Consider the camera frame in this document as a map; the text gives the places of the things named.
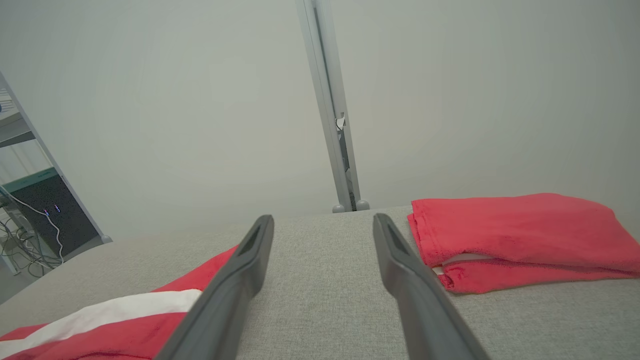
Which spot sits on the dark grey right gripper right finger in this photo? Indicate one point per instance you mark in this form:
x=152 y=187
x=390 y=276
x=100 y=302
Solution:
x=425 y=310

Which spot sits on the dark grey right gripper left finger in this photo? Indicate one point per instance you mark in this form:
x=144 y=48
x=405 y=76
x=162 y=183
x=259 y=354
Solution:
x=225 y=305

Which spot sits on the red shorts with white stripe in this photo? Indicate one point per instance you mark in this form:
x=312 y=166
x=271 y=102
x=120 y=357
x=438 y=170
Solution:
x=125 y=330

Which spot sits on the red white basketball jersey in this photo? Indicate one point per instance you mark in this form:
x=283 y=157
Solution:
x=525 y=230

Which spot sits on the grey fabric upholstered platform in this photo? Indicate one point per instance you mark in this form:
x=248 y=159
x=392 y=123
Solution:
x=325 y=300

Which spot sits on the grey rounded post foot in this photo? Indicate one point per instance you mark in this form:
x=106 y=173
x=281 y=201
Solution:
x=339 y=208
x=362 y=204

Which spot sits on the grey partition post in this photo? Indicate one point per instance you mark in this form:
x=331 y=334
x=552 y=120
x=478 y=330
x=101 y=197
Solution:
x=327 y=90

